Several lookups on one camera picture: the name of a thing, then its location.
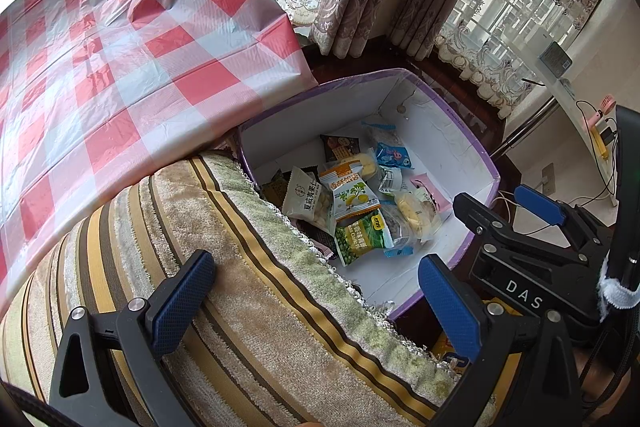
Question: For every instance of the white desk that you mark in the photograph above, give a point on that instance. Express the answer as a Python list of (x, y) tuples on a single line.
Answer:
[(550, 87)]

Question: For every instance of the yellow pastry packet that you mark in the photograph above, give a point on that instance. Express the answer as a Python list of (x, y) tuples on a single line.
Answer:
[(415, 212)]

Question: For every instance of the yellow power strip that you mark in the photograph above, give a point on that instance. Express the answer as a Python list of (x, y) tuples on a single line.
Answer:
[(597, 142)]

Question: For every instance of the small blue snack packet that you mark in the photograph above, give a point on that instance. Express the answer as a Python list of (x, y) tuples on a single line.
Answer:
[(395, 155)]

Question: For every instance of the orange edged snack packet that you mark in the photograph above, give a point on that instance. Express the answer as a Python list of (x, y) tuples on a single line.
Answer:
[(350, 194)]

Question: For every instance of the small white snack packet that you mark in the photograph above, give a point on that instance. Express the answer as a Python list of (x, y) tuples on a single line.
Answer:
[(390, 180)]

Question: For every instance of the red white checkered tablecloth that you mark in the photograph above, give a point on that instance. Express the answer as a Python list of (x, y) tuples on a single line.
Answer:
[(125, 82)]

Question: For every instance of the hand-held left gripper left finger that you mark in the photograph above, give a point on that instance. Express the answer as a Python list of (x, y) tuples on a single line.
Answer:
[(182, 302)]

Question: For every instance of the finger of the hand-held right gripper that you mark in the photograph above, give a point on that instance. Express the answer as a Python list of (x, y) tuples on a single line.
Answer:
[(540, 204), (475, 213)]

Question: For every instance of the yellow bag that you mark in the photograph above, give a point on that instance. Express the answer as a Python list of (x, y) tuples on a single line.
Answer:
[(445, 347)]

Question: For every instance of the black orange snack packet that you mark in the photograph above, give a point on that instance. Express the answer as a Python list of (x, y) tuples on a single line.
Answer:
[(340, 147)]

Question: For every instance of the metal desk leg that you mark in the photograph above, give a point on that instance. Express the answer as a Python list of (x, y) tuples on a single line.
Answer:
[(530, 123)]

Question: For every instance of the pink snack packet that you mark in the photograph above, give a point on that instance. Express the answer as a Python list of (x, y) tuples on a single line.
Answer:
[(434, 201)]

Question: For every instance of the green pea snack packet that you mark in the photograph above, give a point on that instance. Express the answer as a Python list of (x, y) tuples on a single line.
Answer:
[(362, 239)]

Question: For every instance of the wall outlet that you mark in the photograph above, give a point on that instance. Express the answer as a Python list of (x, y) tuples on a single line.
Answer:
[(547, 178)]

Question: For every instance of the beige packet with red seal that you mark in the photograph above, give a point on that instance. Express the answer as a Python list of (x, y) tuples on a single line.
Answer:
[(305, 202)]

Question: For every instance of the clear pastry packet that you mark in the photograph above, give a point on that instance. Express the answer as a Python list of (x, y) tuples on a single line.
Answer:
[(369, 163)]

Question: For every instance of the blue edged nut packet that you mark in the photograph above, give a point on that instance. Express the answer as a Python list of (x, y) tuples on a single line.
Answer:
[(397, 232), (385, 134)]

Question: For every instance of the striped plush blanket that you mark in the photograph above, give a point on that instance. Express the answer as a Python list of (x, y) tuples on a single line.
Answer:
[(260, 307)]

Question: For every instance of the black pole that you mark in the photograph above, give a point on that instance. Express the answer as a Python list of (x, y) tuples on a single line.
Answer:
[(627, 182)]

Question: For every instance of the small grey desk device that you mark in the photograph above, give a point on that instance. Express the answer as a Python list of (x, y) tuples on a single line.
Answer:
[(555, 57)]

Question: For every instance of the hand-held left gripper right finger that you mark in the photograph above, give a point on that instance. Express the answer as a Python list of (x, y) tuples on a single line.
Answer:
[(447, 307)]

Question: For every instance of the pink handheld gadget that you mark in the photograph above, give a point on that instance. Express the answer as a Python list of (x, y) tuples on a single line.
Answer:
[(600, 112)]

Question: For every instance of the white purple cardboard box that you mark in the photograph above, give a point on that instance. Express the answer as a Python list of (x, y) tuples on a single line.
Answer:
[(440, 127)]

